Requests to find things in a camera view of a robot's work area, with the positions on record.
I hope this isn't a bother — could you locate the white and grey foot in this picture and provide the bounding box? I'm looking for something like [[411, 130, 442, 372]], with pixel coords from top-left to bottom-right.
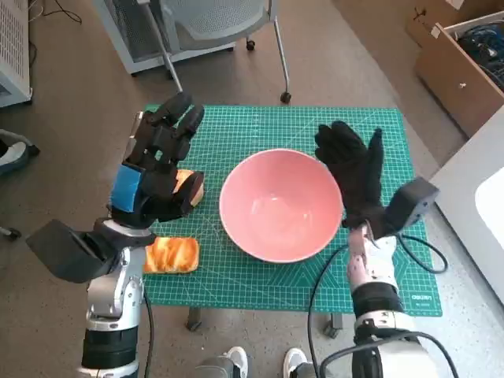
[[195, 345, 250, 378], [283, 346, 316, 378]]

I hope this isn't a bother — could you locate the flat cardboard box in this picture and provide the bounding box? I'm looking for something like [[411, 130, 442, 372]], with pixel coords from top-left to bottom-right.
[[405, 0, 504, 50]]

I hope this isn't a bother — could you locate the bundle of dark cables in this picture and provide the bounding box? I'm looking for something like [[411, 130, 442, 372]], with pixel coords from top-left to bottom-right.
[[456, 23, 504, 95]]

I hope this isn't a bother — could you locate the green cutting mat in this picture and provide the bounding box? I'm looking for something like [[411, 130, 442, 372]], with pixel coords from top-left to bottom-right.
[[142, 104, 443, 317]]

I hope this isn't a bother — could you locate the white perforated appliance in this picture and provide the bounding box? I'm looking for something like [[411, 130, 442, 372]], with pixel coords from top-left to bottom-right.
[[0, 0, 33, 108]]

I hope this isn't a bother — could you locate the person's shoe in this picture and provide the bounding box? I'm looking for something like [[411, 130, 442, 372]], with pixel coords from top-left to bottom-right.
[[0, 128, 41, 176]]

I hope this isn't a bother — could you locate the white basin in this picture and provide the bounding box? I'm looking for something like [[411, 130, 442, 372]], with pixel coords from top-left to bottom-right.
[[474, 167, 504, 221]]

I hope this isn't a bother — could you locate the round toy bread bun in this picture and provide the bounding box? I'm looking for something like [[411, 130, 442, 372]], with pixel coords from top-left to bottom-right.
[[172, 169, 206, 208]]

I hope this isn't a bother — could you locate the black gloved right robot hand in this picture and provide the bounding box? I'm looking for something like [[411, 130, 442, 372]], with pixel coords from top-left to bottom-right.
[[313, 120, 390, 240]]

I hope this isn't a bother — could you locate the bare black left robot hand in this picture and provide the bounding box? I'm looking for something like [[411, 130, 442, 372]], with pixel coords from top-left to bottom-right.
[[108, 93, 206, 230]]

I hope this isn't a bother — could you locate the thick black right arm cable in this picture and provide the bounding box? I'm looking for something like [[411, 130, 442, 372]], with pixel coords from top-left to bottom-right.
[[318, 330, 460, 378]]

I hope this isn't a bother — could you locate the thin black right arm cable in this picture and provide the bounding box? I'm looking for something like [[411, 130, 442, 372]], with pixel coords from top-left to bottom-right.
[[306, 232, 449, 378]]

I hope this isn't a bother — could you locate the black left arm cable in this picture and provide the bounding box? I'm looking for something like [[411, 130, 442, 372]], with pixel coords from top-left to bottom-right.
[[142, 291, 155, 378]]

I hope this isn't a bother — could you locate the open brown cardboard box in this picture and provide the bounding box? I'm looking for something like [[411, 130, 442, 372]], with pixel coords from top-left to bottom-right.
[[413, 21, 504, 139]]

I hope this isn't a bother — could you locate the grey speckled white counter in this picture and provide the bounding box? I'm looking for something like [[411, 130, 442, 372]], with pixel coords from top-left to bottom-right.
[[427, 116, 504, 378]]

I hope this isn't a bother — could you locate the long braided toy bread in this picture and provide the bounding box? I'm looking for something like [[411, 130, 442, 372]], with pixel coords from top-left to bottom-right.
[[143, 235, 201, 275]]

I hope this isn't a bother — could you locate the pink bowl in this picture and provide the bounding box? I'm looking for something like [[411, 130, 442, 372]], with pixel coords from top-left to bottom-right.
[[218, 148, 343, 264]]

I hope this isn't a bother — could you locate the grey mesh office chair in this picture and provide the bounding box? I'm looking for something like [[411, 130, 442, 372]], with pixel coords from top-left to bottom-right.
[[151, 0, 295, 104]]

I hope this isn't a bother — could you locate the black floor cable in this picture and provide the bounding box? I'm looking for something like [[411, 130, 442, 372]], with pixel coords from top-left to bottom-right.
[[29, 0, 83, 24]]

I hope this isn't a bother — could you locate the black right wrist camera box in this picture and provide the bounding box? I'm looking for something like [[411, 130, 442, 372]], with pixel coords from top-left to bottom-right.
[[384, 176, 440, 240]]

